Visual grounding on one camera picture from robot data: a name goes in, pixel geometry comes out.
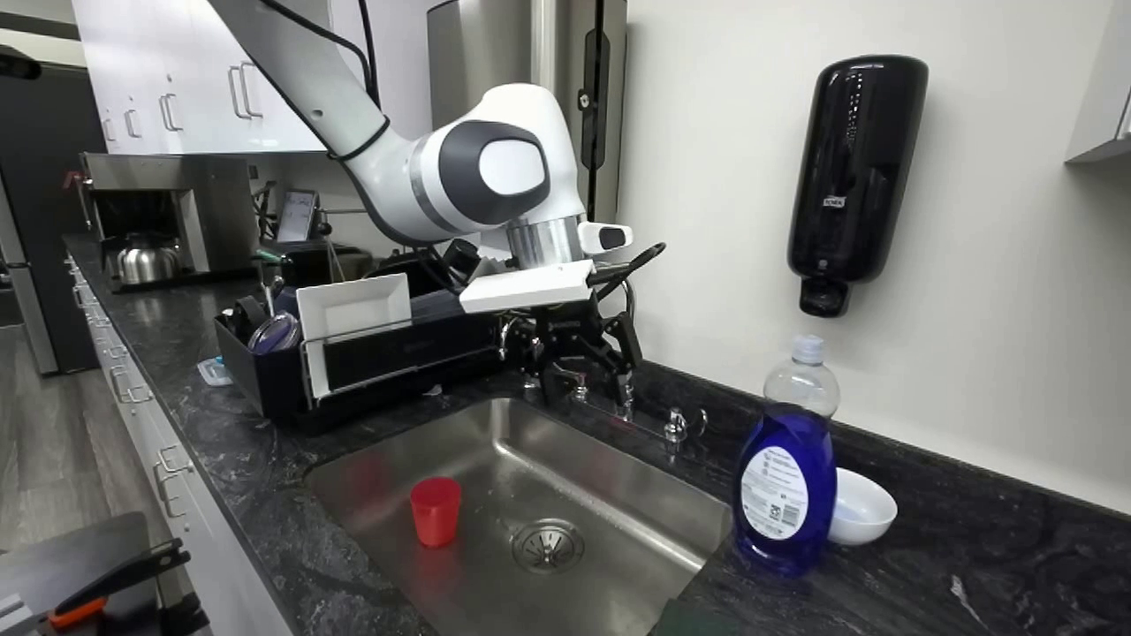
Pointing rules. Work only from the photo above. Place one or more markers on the white bowl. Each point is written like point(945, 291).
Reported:
point(868, 506)

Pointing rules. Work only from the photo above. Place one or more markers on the blue dish soap bottle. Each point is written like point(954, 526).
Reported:
point(783, 496)

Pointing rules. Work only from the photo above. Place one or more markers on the white wall cabinet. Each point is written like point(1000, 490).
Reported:
point(1107, 72)

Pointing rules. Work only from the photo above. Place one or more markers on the small black tablet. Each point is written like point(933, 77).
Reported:
point(296, 218)

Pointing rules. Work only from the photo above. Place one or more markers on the black wall soap dispenser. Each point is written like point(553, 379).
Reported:
point(854, 165)

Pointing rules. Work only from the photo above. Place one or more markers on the stainless steel counter appliance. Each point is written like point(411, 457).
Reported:
point(127, 179)

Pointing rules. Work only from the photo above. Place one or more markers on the black dish rack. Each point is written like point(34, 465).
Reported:
point(391, 353)

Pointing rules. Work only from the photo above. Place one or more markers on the stainless steel sink basin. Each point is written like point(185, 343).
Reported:
point(587, 471)

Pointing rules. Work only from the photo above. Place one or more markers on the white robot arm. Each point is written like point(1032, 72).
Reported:
point(391, 165)

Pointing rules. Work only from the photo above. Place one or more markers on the white plastic drain tray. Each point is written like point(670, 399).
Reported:
point(356, 304)

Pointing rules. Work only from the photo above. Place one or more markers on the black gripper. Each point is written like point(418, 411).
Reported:
point(584, 337)

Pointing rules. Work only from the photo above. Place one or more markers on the metal sink drain strainer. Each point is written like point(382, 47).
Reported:
point(548, 546)

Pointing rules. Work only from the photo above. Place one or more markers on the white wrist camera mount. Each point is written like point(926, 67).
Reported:
point(524, 289)

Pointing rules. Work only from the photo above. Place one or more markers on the steel kettle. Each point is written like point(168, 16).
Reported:
point(144, 265)

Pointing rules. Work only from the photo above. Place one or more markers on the stainless steel refrigerator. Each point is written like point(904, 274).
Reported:
point(35, 179)

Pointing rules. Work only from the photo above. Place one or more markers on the red plastic cup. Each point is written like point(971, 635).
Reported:
point(436, 517)

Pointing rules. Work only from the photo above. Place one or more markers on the chrome sink faucet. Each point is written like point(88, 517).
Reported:
point(518, 349)

